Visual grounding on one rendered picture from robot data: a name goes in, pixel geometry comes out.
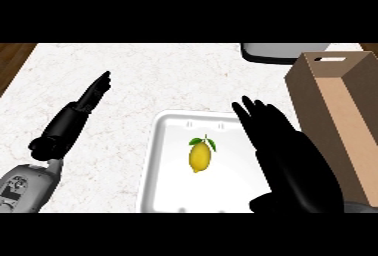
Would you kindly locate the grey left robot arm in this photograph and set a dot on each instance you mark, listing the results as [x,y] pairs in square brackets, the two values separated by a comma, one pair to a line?
[25,188]

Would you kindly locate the yellow lemon with leaves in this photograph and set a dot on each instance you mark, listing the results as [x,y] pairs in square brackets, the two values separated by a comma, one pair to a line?
[199,156]

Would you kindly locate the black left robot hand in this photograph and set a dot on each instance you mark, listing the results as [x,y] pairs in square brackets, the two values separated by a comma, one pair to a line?
[68,121]

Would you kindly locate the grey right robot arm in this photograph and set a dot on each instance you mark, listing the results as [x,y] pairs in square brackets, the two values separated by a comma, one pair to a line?
[360,207]

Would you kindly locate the brown cardboard box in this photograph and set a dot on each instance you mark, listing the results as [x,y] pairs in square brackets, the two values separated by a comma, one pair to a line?
[340,123]

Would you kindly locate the white tray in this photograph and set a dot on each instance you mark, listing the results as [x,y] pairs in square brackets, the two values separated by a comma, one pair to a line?
[197,166]

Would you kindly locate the grey appliance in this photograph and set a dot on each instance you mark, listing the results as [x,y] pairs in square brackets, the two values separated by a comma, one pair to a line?
[282,52]

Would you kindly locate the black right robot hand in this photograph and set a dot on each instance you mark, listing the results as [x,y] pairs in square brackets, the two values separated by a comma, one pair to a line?
[290,156]

